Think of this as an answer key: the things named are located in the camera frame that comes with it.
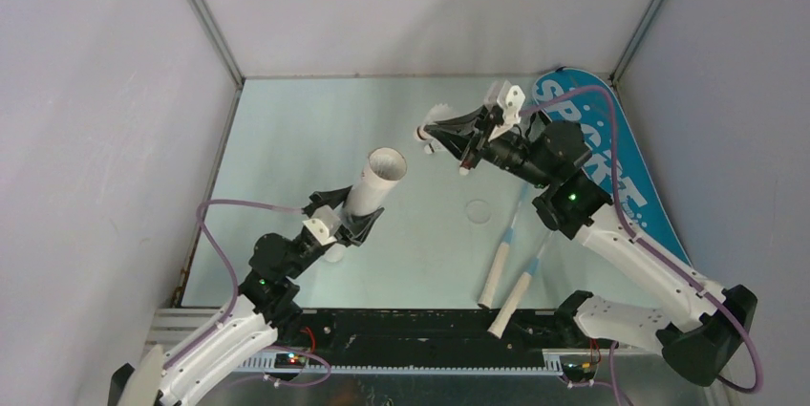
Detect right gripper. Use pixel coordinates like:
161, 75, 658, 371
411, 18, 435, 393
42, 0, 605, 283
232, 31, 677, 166
424, 104, 553, 190

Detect white shuttlecock tube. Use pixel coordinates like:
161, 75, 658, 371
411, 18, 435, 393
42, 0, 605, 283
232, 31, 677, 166
343, 147, 407, 217

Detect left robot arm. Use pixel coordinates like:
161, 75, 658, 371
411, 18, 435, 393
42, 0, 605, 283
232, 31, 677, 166
108, 183, 389, 405

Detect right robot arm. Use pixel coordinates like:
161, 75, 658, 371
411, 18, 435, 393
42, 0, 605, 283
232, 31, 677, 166
416, 107, 757, 387

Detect blue badminton racket left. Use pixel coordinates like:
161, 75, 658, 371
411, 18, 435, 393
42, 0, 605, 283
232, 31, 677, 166
478, 182, 532, 310

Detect blue badminton racket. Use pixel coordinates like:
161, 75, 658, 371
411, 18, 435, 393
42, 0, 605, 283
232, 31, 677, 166
478, 182, 532, 310
487, 233, 554, 338

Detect blue badminton racket right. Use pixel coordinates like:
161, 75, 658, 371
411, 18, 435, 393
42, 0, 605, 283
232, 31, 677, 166
487, 233, 554, 338

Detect white tube cap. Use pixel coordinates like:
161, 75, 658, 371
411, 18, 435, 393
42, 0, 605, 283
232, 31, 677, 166
323, 243, 347, 263

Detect clear tube lid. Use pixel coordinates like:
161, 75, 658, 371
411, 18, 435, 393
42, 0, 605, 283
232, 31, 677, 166
465, 200, 492, 224

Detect blue racket cover bag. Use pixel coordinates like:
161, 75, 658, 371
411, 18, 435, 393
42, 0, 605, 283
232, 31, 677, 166
530, 68, 690, 264

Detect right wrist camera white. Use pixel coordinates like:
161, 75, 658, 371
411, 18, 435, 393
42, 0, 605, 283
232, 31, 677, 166
483, 80, 525, 141

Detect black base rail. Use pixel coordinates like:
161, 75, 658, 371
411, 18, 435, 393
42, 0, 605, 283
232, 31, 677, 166
278, 309, 609, 370

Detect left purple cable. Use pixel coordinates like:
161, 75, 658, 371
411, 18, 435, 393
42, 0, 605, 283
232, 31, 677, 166
161, 199, 305, 372

